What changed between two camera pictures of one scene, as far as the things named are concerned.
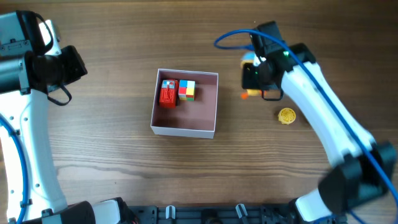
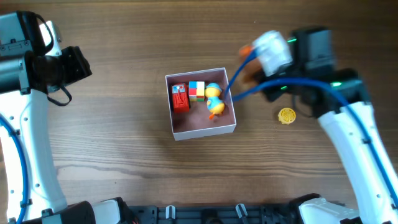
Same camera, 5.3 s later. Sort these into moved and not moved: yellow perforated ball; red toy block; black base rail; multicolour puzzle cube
Moved: multicolour puzzle cube; red toy block
Not moved: yellow perforated ball; black base rail
